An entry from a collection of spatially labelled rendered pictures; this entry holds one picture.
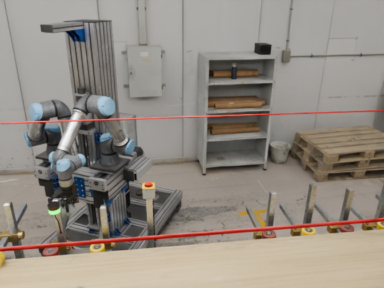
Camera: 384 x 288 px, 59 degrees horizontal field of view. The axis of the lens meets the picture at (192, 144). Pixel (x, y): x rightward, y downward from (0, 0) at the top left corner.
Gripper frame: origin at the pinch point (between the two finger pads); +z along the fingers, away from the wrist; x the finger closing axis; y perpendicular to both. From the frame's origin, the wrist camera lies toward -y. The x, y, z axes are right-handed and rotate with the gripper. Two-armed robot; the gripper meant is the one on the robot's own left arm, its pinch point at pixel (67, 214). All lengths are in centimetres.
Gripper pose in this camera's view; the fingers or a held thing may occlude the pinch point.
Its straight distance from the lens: 221.7
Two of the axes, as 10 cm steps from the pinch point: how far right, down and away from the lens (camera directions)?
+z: -0.1, 9.2, 3.9
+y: 8.9, -1.7, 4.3
